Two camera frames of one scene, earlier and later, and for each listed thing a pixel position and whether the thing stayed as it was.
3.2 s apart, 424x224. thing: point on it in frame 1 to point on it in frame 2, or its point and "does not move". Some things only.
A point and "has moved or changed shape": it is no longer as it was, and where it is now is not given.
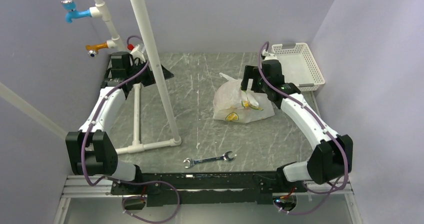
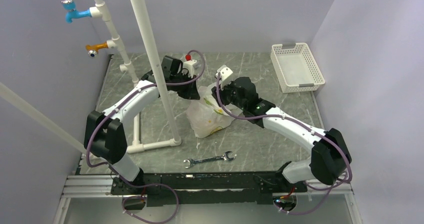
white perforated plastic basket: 299,66 does not move
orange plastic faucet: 93,49 does not move
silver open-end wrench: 191,162 does not move
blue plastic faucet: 72,14 does not move
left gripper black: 151,80 to 191,93
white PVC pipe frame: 101,10 does not move
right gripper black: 253,72 to 223,92
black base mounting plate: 252,188 does not move
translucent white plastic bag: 231,103 has moved or changed shape
